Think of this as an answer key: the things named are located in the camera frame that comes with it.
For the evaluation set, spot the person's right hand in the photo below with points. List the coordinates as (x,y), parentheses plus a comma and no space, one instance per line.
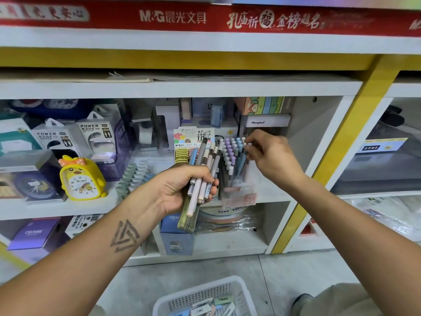
(276,157)

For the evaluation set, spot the person's left hand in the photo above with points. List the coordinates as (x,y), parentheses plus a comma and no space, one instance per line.
(171,190)

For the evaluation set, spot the person's left thumb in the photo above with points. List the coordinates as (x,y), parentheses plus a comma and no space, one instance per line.
(194,171)

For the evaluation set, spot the person's right thumb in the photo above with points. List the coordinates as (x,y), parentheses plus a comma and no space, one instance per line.
(252,151)

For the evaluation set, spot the light blue pen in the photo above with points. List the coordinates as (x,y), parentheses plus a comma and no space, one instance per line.
(242,162)

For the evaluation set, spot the bundle of pastel pens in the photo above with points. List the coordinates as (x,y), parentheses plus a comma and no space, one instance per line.
(206,157)

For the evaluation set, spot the olive green pen pack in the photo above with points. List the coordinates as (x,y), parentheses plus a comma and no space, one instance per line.
(186,220)

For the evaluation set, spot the person's left forearm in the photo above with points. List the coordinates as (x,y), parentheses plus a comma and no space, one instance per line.
(82,253)

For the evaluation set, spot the person's right forearm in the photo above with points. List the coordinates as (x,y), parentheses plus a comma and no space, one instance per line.
(355,240)

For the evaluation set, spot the row of pastel capped pens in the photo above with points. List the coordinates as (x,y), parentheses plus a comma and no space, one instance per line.
(231,154)

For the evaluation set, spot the white flat box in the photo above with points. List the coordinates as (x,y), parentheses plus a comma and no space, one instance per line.
(268,120)

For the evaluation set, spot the flower print display card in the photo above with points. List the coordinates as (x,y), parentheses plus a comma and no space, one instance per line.
(184,138)

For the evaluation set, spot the clear plastic pen display box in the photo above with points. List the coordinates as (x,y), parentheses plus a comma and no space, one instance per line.
(238,192)

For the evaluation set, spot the colourful striped box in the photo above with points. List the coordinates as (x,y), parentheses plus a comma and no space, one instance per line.
(263,105)

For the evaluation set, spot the plastic wrapped tape rolls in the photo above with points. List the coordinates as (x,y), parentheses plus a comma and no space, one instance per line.
(227,220)

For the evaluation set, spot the white tape dispenser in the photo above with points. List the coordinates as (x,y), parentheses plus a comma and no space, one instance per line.
(143,134)

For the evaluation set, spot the row of green blue clips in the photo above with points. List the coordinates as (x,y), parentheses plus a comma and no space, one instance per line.
(131,180)

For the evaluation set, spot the blue box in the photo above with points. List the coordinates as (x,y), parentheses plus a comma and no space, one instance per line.
(176,240)

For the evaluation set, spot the white shelf unit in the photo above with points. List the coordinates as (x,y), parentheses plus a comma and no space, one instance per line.
(197,88)

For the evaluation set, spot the small red package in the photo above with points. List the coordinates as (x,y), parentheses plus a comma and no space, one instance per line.
(306,228)

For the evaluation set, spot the white power bank box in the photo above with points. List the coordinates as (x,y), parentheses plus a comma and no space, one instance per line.
(57,136)
(98,138)

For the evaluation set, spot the yellow duck alarm clock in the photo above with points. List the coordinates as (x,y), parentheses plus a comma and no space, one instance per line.
(82,179)

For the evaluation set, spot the white plastic basket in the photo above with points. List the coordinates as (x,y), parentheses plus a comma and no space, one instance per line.
(197,292)

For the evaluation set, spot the white barcode box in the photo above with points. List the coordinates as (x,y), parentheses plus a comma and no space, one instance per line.
(82,223)

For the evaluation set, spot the box with yellow label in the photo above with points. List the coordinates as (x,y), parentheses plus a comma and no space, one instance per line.
(383,146)

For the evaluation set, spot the pile of small erasers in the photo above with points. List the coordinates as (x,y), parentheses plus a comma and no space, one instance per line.
(213,306)

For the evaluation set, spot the red banner strip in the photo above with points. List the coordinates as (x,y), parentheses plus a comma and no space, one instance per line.
(197,18)

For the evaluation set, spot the black round object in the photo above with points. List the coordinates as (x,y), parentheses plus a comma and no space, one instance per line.
(393,116)

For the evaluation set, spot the clear plastic bags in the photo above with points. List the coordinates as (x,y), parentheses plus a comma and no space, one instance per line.
(388,217)

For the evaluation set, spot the dark blue boxed alarm clock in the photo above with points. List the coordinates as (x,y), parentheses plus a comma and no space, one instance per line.
(31,182)

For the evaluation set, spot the person's leg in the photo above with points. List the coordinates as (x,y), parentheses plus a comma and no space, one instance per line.
(342,302)

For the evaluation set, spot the teal and white box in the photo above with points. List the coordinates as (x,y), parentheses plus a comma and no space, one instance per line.
(18,136)

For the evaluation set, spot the yellow shelf post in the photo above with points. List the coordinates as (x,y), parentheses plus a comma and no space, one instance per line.
(342,141)

